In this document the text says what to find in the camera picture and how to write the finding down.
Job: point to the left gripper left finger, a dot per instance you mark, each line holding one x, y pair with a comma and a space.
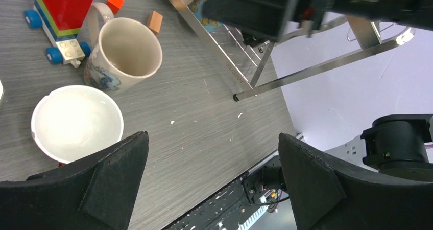
98, 191

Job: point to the orange cube near grid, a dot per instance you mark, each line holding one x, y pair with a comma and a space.
115, 5

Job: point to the brown wooden block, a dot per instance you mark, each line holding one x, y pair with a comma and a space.
154, 22

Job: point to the steel dish rack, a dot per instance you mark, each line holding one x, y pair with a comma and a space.
247, 64

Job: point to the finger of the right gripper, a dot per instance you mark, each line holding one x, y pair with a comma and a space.
265, 19

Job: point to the dark red cup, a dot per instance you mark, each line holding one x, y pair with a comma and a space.
75, 121

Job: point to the blue patterned mug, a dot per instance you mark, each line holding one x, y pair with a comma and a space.
196, 8

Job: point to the cream floral mug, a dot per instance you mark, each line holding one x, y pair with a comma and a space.
124, 51

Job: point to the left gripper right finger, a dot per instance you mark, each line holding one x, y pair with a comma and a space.
329, 193

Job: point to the red duplo block tower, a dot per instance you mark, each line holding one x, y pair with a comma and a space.
68, 14

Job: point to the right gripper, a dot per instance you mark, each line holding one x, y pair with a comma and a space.
412, 13

